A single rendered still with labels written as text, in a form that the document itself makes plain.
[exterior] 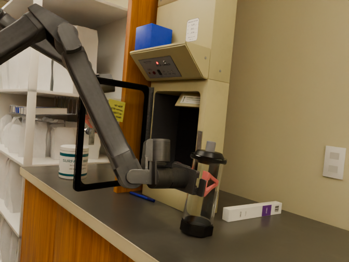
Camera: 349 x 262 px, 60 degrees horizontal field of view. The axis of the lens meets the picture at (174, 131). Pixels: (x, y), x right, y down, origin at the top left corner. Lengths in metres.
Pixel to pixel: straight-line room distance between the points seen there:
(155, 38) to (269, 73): 0.54
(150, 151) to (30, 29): 0.41
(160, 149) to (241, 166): 0.75
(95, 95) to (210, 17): 0.51
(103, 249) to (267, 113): 0.86
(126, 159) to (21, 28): 0.39
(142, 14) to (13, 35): 0.65
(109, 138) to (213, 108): 0.43
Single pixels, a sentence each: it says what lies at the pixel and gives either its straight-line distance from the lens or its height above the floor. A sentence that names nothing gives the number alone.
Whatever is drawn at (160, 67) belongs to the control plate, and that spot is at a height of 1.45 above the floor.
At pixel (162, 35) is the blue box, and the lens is 1.17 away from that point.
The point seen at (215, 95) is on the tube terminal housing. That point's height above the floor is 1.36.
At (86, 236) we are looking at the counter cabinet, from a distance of 1.15.
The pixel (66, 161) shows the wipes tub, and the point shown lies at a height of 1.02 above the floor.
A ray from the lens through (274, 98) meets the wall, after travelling 1.38.
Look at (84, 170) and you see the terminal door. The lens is 1.11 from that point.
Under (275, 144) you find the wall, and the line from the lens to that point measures 1.37.
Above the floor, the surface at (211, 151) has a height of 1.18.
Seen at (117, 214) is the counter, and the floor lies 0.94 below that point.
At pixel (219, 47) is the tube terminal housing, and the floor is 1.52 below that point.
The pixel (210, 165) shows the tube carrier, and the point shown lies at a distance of 0.87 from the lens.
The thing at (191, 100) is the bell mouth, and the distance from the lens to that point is 1.12.
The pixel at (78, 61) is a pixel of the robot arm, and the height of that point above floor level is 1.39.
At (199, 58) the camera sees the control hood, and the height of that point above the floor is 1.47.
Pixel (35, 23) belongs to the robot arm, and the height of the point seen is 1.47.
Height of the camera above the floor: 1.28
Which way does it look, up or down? 3 degrees down
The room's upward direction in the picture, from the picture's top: 5 degrees clockwise
